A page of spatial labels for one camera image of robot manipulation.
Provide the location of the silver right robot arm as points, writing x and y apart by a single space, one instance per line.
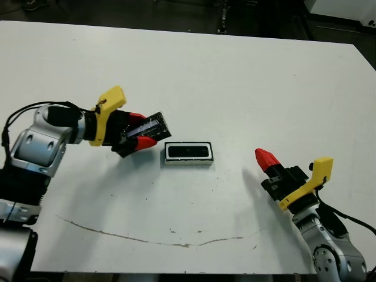
332 249

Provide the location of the dark shoe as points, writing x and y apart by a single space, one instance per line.
32 4

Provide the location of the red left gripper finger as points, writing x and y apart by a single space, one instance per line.
145 143
136 117

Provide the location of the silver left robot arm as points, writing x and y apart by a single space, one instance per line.
38 147

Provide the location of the black camera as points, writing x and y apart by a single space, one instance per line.
188 151

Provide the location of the white lined camera box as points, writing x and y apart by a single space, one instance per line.
188 163

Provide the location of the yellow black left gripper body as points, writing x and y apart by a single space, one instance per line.
101 123

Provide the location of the black metal stand pole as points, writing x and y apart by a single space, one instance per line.
222 17

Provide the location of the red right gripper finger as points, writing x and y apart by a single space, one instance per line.
263 161
271 158

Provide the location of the black foil box lid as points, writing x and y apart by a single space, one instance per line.
155 129

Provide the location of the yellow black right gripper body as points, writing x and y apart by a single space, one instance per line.
296 185

